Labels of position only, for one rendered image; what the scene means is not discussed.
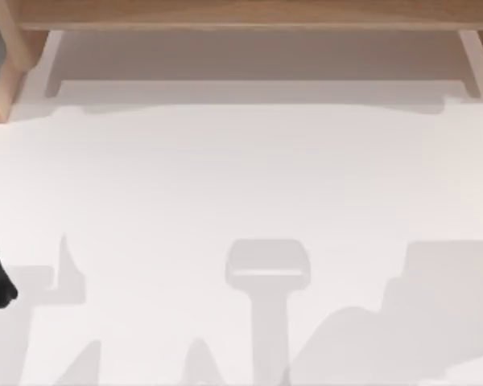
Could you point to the wooden cupboard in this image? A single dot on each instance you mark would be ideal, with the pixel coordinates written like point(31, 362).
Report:
point(241, 14)

